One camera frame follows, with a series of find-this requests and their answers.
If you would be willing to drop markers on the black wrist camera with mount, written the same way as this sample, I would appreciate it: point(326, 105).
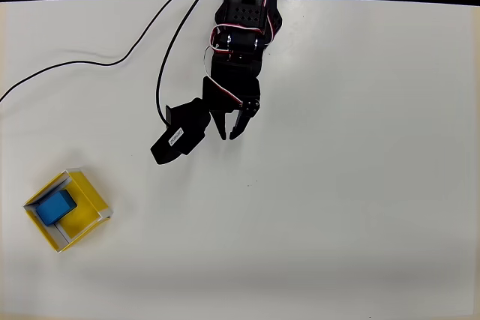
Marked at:
point(180, 129)

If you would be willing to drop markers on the blue cube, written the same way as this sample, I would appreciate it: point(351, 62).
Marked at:
point(56, 208)

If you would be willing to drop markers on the yellow open box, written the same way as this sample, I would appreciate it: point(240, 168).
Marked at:
point(84, 204)

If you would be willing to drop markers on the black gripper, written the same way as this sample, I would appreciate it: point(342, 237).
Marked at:
point(229, 104)

